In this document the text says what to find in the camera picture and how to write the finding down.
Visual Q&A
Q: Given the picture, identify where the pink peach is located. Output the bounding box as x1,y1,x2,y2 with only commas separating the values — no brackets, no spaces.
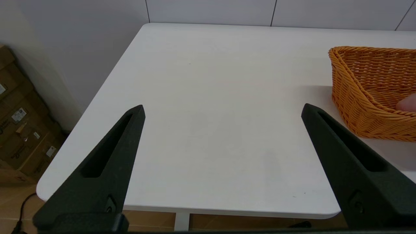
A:
396,94,416,112

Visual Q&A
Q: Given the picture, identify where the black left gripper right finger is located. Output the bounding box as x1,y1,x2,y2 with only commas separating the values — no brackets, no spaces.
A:
301,103,416,228

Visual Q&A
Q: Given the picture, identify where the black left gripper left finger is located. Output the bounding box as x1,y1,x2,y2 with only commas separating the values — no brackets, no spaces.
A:
32,105,146,232

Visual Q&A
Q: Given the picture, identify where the brown cardboard boxes stack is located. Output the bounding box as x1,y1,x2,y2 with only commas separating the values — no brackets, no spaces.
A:
0,45,66,186

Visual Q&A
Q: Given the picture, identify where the black floor cable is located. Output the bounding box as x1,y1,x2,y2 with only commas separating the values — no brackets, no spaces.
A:
11,192,38,234

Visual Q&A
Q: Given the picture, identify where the orange wicker basket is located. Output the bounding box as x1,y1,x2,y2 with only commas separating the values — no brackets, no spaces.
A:
328,46,416,142

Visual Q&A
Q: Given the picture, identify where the white table leg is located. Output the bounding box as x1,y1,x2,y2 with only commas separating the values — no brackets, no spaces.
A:
174,213,191,232

